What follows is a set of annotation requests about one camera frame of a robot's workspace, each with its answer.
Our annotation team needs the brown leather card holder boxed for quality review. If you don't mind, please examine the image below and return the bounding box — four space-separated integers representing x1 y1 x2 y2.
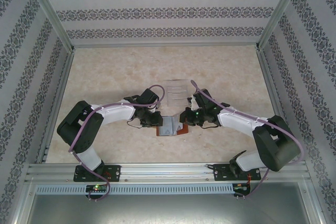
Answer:
156 115 190 137

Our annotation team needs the clear acrylic card stand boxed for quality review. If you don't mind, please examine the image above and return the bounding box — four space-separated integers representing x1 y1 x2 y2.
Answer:
167 78 190 108

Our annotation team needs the small LED controller board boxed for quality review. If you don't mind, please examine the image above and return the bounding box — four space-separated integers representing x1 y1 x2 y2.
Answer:
233 182 252 195
86 184 109 194

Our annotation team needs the grey metal sheet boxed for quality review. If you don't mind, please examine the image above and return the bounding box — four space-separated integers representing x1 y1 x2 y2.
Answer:
26 194 322 224

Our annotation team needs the thin black right gripper cable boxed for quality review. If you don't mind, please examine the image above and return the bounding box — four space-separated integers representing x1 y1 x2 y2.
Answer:
201 122 220 130

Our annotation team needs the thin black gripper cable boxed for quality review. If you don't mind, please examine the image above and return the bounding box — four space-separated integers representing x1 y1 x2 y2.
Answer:
201 122 220 130
125 119 144 130

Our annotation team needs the thin black left gripper cable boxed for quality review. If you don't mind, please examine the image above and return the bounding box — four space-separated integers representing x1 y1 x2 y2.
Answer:
125 119 144 130

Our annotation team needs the aluminium mounting rail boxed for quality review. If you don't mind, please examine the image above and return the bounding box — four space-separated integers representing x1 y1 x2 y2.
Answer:
25 163 308 183

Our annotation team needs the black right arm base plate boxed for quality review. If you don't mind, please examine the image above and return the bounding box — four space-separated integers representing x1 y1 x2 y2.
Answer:
213 163 260 182

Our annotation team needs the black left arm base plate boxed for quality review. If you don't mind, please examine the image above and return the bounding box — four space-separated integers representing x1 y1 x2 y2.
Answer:
73 165 122 183

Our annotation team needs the slotted grey cable duct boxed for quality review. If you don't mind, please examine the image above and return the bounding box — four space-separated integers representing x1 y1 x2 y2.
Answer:
35 183 235 196

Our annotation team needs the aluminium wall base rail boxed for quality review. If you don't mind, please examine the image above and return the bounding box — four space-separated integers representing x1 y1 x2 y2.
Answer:
72 43 260 50

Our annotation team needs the aluminium table edge rail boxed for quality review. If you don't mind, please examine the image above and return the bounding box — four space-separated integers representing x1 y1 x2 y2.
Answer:
256 49 300 163
35 49 77 164

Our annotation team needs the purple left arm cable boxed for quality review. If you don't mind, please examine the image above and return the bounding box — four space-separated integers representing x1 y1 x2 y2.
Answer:
68 84 166 201

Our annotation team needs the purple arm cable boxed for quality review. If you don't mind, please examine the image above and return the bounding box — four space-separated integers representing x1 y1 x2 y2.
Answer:
68 84 166 201
190 79 305 199

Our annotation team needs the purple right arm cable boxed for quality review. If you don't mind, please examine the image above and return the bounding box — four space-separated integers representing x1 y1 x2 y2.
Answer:
190 79 305 199

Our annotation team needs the aluminium frame post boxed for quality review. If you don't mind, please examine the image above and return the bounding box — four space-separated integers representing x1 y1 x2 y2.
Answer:
255 0 308 51
20 0 76 52

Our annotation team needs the aluminium frame bar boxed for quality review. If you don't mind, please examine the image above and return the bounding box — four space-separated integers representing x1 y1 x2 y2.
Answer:
301 179 331 224
10 180 36 224

